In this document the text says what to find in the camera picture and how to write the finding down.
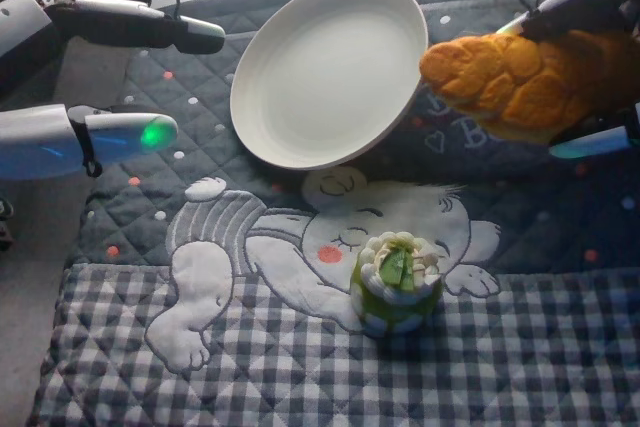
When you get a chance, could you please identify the white round plate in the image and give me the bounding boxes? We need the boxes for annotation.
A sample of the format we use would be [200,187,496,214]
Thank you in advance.
[229,0,429,171]

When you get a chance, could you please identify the grey quilt with bear print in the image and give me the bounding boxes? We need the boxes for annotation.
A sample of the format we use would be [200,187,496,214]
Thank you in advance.
[27,0,640,427]

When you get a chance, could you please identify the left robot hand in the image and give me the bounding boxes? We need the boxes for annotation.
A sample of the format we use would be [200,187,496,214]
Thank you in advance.
[0,0,226,183]

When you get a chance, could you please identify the orange braided bread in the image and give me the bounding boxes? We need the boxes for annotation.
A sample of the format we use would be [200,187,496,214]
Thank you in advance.
[418,29,640,144]

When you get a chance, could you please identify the green round object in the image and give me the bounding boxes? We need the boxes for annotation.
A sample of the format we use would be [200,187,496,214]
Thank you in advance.
[352,230,444,339]

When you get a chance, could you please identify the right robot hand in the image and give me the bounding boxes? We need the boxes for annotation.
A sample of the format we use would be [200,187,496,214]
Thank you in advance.
[499,0,640,161]

